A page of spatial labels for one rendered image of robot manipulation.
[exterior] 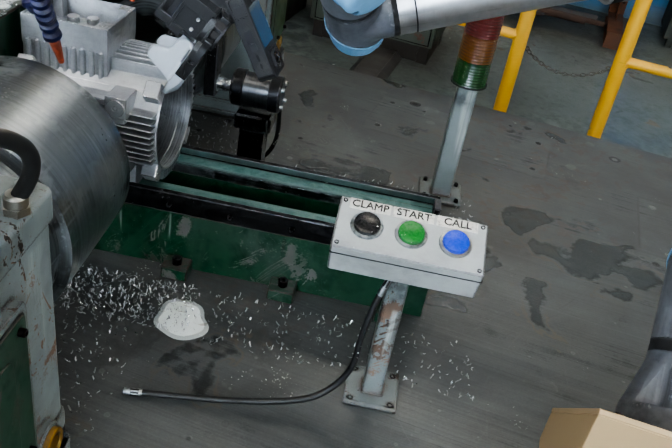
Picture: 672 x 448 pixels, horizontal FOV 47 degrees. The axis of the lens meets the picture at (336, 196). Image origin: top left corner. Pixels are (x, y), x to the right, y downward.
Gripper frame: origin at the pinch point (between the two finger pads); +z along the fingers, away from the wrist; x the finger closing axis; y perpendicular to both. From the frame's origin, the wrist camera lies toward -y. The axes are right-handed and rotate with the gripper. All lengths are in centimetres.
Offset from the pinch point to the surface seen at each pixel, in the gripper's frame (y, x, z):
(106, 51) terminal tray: 9.8, -1.0, 2.3
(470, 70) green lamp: -36, -33, -18
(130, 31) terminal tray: 9.6, -8.9, 2.1
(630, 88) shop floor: -195, -331, 13
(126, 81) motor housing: 5.5, -1.0, 4.2
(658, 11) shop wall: -226, -467, -16
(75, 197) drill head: 0.9, 28.6, 0.5
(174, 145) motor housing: -5.0, -9.0, 13.2
